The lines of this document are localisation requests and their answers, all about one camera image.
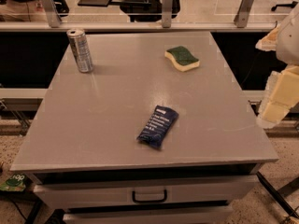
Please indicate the black drawer handle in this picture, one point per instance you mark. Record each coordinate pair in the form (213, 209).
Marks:
(149, 198)

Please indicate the dark blue snack bar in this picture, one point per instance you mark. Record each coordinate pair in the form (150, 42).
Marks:
(157, 127)

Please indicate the silver redbull can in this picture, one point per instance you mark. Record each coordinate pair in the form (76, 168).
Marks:
(79, 46)

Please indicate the black chair base right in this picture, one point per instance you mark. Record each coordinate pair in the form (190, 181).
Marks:
(290, 5)

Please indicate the green yellow sponge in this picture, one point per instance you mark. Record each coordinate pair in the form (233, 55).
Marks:
(182, 59)

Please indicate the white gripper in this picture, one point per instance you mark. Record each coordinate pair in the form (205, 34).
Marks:
(290, 41)

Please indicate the glass railing with posts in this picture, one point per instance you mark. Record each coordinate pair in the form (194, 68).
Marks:
(211, 15)

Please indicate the grey drawer cabinet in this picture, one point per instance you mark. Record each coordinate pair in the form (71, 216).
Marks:
(82, 151)

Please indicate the green chip bag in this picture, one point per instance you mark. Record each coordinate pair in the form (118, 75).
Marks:
(14, 183)

